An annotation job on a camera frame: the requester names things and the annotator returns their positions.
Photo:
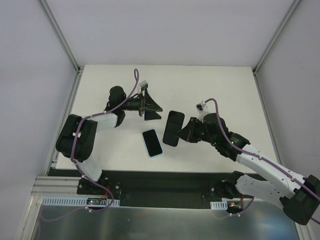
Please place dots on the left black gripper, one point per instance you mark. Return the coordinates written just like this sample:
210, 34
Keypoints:
142, 106

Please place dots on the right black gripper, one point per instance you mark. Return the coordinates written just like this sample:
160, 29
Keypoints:
191, 130

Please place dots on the black phone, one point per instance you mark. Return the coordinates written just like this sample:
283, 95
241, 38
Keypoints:
174, 124

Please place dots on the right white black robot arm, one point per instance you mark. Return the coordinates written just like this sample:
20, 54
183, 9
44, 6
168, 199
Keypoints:
298, 196

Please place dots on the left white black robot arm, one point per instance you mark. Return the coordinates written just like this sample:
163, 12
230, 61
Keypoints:
77, 138

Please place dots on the blue-cased smartphone on table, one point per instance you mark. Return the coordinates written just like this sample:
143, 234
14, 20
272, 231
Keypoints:
152, 143

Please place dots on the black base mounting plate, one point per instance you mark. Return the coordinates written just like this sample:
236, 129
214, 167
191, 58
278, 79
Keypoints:
146, 189

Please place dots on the shiny metal front panel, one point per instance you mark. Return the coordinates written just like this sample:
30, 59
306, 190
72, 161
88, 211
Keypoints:
262, 221

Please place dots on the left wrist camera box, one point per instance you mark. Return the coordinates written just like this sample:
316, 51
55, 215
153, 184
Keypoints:
142, 85

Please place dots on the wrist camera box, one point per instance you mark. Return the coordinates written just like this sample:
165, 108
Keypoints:
202, 110
142, 85

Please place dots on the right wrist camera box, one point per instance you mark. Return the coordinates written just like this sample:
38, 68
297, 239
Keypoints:
202, 110

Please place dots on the right white cable duct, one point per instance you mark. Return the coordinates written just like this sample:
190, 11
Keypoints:
219, 205

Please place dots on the white cable duct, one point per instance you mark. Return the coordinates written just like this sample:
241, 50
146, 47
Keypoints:
70, 201
219, 205

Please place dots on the right aluminium frame post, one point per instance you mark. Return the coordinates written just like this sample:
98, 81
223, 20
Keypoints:
277, 34

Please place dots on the aluminium frame post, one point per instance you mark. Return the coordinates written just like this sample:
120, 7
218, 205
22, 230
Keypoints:
277, 34
59, 35

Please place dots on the aluminium front rail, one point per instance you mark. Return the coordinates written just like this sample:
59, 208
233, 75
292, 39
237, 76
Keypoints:
55, 185

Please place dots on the left white cable duct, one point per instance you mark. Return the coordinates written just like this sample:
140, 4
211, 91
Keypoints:
70, 201

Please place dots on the left aluminium frame post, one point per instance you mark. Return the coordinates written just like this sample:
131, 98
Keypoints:
59, 35

